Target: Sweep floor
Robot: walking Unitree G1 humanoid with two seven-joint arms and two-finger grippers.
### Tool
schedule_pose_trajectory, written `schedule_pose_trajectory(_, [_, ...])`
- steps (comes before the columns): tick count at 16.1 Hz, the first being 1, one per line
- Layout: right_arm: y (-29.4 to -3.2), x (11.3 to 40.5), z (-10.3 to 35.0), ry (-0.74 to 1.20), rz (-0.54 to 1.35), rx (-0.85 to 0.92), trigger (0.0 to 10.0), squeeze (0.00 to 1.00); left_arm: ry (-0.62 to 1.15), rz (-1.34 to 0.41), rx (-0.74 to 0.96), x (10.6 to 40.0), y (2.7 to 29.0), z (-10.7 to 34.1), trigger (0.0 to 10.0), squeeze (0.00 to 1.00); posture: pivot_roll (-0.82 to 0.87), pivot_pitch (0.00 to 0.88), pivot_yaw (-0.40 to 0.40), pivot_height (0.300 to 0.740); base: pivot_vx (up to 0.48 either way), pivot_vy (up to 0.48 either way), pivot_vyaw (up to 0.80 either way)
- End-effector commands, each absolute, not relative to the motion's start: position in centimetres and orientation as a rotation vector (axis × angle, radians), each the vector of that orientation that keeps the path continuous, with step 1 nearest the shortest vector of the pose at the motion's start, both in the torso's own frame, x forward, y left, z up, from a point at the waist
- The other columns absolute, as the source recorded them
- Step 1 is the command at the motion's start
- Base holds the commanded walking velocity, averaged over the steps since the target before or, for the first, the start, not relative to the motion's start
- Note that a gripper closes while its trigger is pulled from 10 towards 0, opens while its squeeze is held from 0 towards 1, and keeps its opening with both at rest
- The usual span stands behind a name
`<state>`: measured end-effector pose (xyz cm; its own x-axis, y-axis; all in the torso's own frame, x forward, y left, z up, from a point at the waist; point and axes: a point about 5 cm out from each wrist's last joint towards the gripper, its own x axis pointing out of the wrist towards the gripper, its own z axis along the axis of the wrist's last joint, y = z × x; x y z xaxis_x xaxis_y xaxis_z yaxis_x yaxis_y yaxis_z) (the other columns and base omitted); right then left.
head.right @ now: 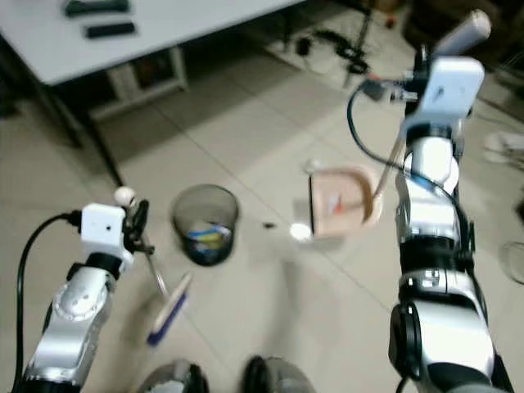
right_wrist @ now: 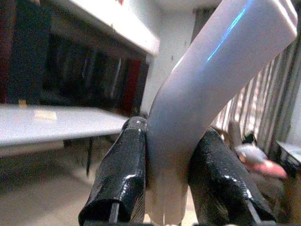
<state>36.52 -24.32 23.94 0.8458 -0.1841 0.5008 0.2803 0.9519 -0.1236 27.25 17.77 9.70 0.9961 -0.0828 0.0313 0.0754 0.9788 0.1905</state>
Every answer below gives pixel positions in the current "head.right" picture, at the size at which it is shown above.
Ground small broom with blue bristles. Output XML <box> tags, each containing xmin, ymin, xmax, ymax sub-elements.
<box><xmin>115</xmin><ymin>187</ymin><xmax>195</xmax><ymax>346</ymax></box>

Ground beige long-handled dustpan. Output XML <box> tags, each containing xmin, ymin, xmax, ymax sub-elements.
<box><xmin>309</xmin><ymin>10</ymin><xmax>493</xmax><ymax>241</ymax></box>

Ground dark brown round container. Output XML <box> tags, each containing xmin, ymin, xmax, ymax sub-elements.
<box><xmin>401</xmin><ymin>0</ymin><xmax>524</xmax><ymax>75</ymax></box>

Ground small grey red box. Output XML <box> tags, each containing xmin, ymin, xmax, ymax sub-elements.
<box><xmin>363</xmin><ymin>78</ymin><xmax>387</xmax><ymax>102</ymax></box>

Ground blue yellow wrapper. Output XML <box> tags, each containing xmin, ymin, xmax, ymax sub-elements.
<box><xmin>187</xmin><ymin>226</ymin><xmax>232</xmax><ymax>251</ymax></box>

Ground thin black stand pole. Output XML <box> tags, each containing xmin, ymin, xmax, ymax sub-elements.
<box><xmin>355</xmin><ymin>0</ymin><xmax>377</xmax><ymax>52</ymax></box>

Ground black metal table leg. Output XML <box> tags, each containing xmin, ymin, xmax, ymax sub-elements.
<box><xmin>39</xmin><ymin>80</ymin><xmax>85</xmax><ymax>150</ymax></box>
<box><xmin>78</xmin><ymin>82</ymin><xmax>128</xmax><ymax>193</ymax></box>

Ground black mesh waste bin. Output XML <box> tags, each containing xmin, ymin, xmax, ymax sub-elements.
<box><xmin>172</xmin><ymin>185</ymin><xmax>241</xmax><ymax>268</ymax></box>

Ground grey robot left foot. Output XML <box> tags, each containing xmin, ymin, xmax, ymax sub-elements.
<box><xmin>135</xmin><ymin>360</ymin><xmax>210</xmax><ymax>393</ymax></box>

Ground grey robot foot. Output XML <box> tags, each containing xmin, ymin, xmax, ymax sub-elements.
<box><xmin>242</xmin><ymin>355</ymin><xmax>322</xmax><ymax>393</ymax></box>
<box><xmin>135</xmin><ymin>360</ymin><xmax>210</xmax><ymax>393</ymax></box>

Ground white storage crate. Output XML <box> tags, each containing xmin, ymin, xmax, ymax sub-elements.
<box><xmin>105</xmin><ymin>47</ymin><xmax>188</xmax><ymax>117</ymax></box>

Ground large black controller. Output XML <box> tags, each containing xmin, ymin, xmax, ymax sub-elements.
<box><xmin>65</xmin><ymin>0</ymin><xmax>131</xmax><ymax>18</ymax></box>

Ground slim black remote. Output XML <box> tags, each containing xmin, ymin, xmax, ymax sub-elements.
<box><xmin>85</xmin><ymin>22</ymin><xmax>137</xmax><ymax>40</ymax></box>

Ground grey robot right foot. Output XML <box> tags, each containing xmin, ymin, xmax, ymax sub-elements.
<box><xmin>242</xmin><ymin>355</ymin><xmax>322</xmax><ymax>393</ymax></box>

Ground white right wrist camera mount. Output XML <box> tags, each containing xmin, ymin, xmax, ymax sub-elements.
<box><xmin>404</xmin><ymin>56</ymin><xmax>486</xmax><ymax>137</ymax></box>

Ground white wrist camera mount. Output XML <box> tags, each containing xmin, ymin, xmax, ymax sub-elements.
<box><xmin>404</xmin><ymin>56</ymin><xmax>486</xmax><ymax>137</ymax></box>
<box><xmin>79</xmin><ymin>204</ymin><xmax>137</xmax><ymax>268</ymax></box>

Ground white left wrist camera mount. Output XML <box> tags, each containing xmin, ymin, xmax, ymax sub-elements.
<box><xmin>79</xmin><ymin>204</ymin><xmax>137</xmax><ymax>268</ymax></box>

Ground black floor cable bundle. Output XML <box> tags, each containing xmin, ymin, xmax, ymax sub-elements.
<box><xmin>311</xmin><ymin>28</ymin><xmax>370</xmax><ymax>75</ymax></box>

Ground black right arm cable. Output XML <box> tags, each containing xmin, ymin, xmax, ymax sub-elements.
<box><xmin>345</xmin><ymin>78</ymin><xmax>410</xmax><ymax>173</ymax></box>

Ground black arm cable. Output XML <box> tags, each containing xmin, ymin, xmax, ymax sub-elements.
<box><xmin>345</xmin><ymin>78</ymin><xmax>410</xmax><ymax>173</ymax></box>
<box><xmin>15</xmin><ymin>210</ymin><xmax>84</xmax><ymax>386</ymax></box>

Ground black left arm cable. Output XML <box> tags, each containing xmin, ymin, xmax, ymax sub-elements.
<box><xmin>15</xmin><ymin>210</ymin><xmax>84</xmax><ymax>386</ymax></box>

